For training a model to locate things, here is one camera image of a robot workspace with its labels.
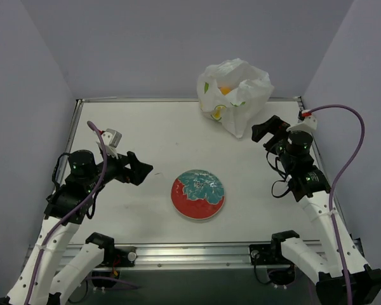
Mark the white plastic bag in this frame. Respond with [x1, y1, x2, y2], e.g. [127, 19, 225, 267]
[196, 58, 274, 139]

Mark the yellow fake mango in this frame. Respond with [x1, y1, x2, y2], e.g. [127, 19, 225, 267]
[218, 86, 232, 95]

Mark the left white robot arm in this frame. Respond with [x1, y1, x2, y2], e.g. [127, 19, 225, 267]
[0, 150, 153, 304]

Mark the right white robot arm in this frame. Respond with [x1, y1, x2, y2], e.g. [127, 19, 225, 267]
[251, 115, 381, 304]

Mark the red and teal plate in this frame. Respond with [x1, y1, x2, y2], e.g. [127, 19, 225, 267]
[171, 170, 225, 220]

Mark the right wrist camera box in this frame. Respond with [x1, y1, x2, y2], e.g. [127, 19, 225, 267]
[286, 110, 318, 133]

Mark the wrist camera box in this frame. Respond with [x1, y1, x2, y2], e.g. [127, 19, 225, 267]
[100, 128, 122, 159]
[286, 110, 318, 133]

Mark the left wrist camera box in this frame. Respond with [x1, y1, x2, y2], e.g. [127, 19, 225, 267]
[100, 128, 122, 159]

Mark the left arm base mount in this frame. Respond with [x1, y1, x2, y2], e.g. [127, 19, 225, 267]
[89, 247, 138, 294]

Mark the aluminium front rail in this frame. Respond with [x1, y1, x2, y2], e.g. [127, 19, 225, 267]
[18, 241, 366, 271]

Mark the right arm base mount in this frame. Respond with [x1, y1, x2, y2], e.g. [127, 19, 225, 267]
[248, 243, 298, 290]

